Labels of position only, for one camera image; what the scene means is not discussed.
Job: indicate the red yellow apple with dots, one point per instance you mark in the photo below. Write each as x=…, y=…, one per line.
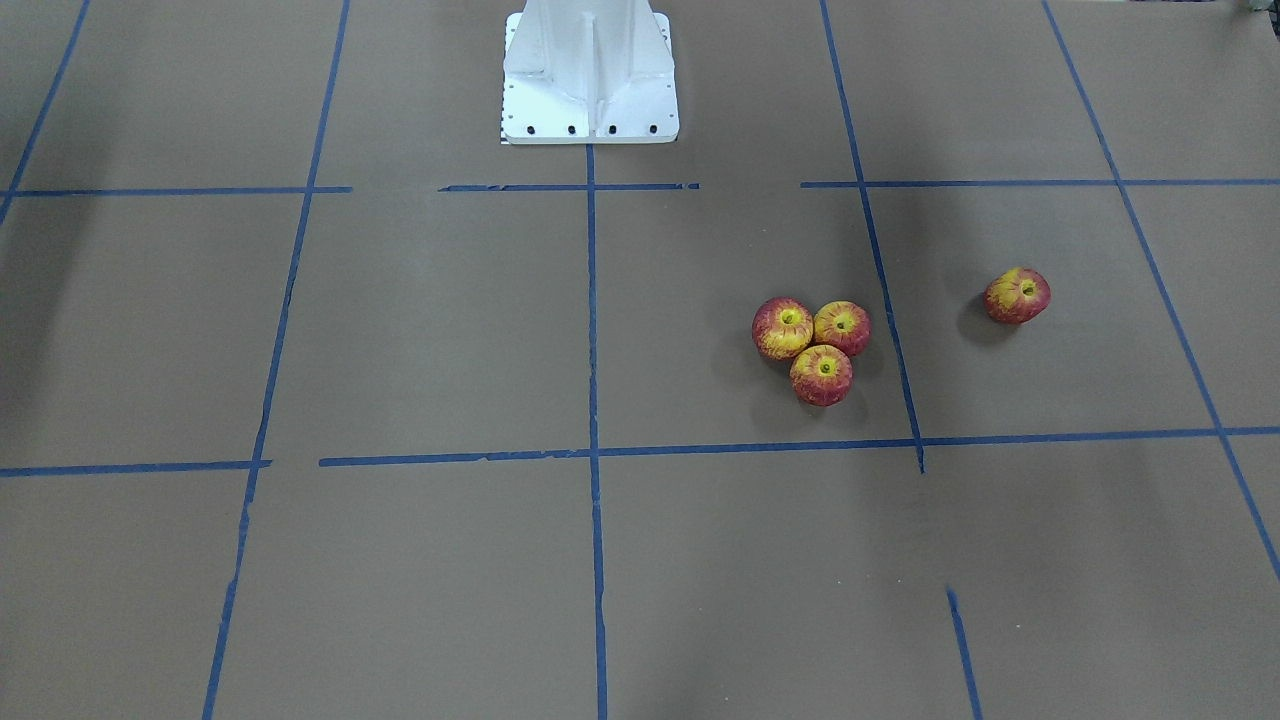
x=1017, y=296

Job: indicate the base apple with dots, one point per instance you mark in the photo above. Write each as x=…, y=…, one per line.
x=782, y=327
x=844, y=325
x=821, y=375

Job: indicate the front base apple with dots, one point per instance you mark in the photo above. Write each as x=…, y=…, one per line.
x=821, y=375

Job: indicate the rear base apple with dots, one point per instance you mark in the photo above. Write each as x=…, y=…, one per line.
x=844, y=325

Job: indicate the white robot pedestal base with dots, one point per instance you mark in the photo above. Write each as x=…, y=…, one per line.
x=579, y=72

